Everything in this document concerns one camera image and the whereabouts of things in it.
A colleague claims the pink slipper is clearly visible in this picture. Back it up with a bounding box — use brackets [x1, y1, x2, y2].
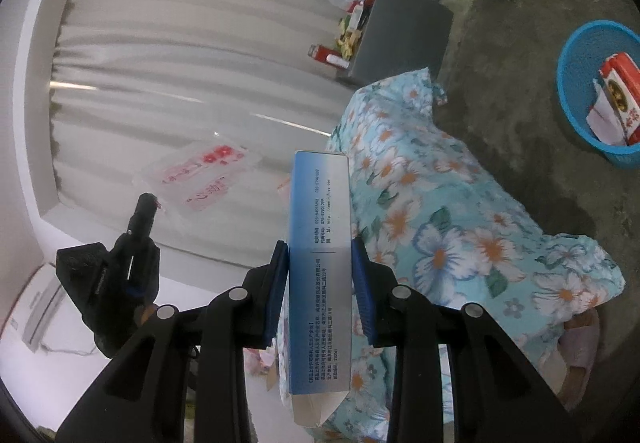
[555, 308, 601, 411]

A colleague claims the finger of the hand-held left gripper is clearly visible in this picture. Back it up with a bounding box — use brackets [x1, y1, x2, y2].
[127, 193, 158, 244]

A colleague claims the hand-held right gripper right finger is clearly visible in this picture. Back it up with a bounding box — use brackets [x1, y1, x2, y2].
[350, 237, 583, 443]

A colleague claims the white curtain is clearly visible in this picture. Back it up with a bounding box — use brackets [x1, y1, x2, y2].
[50, 0, 381, 269]

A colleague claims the floral tablecloth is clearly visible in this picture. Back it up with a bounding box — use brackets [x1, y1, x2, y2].
[257, 67, 627, 443]

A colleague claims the red white snack bag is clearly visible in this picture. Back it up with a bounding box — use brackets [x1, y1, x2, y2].
[586, 52, 640, 147]

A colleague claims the grey cabinet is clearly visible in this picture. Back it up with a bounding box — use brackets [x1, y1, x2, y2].
[336, 0, 455, 86]

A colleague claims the pile of small packets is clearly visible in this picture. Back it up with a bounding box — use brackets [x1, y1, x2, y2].
[335, 0, 376, 61]

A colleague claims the white appliance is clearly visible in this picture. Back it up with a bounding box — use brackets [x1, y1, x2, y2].
[0, 263, 68, 354]

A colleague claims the clear plastic container red print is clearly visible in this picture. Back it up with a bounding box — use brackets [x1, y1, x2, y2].
[132, 143, 263, 219]

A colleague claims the blue white carton box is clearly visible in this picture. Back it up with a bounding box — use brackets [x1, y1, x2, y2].
[277, 150, 353, 429]

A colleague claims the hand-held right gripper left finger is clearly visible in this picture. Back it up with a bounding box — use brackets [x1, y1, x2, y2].
[55, 239, 291, 443]

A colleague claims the blue plastic basket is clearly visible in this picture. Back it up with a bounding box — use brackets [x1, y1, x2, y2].
[556, 20, 640, 169]

